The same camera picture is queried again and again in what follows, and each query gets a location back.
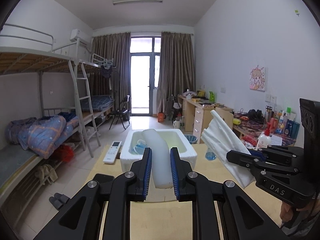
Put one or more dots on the white air conditioner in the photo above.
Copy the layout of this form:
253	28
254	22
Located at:
77	34

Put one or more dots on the ceiling tube light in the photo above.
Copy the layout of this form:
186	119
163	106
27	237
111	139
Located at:
121	2

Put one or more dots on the metal bunk bed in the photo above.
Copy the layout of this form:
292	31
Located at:
40	79

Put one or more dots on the wooden smiley chair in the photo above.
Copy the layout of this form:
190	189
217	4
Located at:
226	115

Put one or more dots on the far folded blue bedding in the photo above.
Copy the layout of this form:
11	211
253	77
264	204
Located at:
98	102

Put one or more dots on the white foam box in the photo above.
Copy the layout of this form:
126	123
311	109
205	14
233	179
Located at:
173	138

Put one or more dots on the green bag on desk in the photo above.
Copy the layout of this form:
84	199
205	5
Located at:
211	96

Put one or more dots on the right hand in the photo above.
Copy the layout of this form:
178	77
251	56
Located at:
309	222

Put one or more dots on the black folding chair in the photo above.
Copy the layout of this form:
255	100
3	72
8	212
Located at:
121	113

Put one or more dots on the blue plaid quilt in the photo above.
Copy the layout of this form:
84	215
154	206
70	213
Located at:
44	135

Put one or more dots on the white thermos kettle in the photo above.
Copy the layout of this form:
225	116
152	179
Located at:
176	123

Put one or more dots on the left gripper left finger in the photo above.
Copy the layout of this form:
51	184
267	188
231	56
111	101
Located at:
102	207

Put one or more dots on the right brown curtain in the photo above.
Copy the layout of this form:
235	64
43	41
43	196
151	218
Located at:
176	71

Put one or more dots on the blue lined trash bin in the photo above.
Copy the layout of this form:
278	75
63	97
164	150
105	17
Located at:
191	138

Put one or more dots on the red snack packet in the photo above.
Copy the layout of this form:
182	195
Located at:
250	139

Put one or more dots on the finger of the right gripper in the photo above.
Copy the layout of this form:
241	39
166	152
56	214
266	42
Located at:
252	161
279	155

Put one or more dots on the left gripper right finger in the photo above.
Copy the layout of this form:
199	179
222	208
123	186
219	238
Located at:
220	210

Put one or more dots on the cartoon girl poster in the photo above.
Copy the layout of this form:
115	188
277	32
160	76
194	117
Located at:
257	79

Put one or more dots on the white remote control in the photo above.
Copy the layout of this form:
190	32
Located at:
112	152

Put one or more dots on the white towel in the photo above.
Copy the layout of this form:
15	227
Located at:
220	139

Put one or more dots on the white red pump bottle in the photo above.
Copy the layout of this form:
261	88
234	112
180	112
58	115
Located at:
264	139

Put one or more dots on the black smartphone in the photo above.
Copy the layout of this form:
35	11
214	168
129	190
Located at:
103	178

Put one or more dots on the white foam cylinder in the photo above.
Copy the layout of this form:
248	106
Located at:
161	167

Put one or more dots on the wooden desk with drawers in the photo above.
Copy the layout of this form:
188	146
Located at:
197	116

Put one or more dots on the blue face mask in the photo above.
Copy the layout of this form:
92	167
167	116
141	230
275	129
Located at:
139	147

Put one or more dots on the grey slippers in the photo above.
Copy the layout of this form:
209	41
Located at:
59	200

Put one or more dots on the glass balcony door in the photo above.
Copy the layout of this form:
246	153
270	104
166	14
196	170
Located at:
145	62

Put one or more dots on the brown curtain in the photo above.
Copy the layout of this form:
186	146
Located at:
176	71
114	77

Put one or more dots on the orange bag on floor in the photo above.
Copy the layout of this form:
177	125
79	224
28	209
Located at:
160	117

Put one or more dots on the left brown curtain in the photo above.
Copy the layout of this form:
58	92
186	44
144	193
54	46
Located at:
114	77

